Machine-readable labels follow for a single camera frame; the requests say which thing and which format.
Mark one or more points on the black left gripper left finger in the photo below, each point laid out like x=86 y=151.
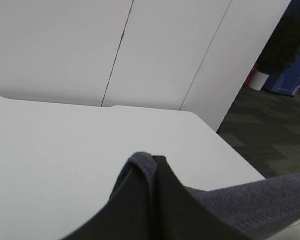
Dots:
x=125 y=215

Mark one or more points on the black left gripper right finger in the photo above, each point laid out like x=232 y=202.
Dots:
x=180 y=215

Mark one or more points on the dark blue towel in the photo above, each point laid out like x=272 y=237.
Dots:
x=259 y=209

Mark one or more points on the red fire extinguisher cabinet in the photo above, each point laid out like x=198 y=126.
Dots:
x=250 y=75

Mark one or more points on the blue display stand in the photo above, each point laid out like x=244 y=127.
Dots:
x=287 y=81

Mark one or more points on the potted plant white pot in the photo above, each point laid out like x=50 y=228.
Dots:
x=280 y=51

